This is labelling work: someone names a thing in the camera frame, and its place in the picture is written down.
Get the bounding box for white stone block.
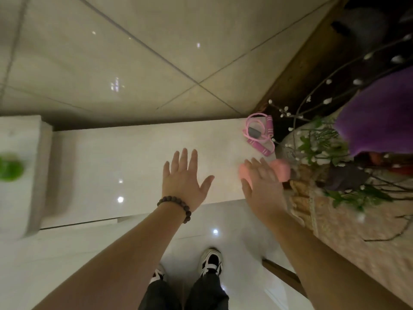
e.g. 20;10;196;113
0;115;54;240

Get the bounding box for person's right forearm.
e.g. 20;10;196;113
258;214;413;310

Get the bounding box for green ball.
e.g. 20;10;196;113
0;152;25;182

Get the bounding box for pink foam block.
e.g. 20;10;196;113
238;159;291;183

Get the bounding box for purple cloth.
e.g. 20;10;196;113
334;66;413;157

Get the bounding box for branches with white buds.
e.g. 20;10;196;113
267;33;413;242

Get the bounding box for person's left shoe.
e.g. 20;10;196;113
150;263;167;285

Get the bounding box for brown wooden skirting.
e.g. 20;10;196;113
254;0;354;114

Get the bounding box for person's black trousers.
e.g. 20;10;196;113
138;273;230;310

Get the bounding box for dark beaded bracelet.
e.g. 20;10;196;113
157;196;192;224

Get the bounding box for person's right hand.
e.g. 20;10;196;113
241;157;288;225

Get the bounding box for brown wooden table leg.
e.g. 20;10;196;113
262;258;308;298

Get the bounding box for person's right shoe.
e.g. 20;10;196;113
200;248;223;277

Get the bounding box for person's left forearm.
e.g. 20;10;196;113
32;203;191;310

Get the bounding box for patterned lace tablecloth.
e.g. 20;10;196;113
277;126;413;302

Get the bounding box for pink skipping rope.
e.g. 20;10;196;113
242;112;276;157

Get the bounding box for person's shoe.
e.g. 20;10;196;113
150;263;167;285
200;248;223;277

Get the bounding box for person's left hand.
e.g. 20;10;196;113
162;148;215;211

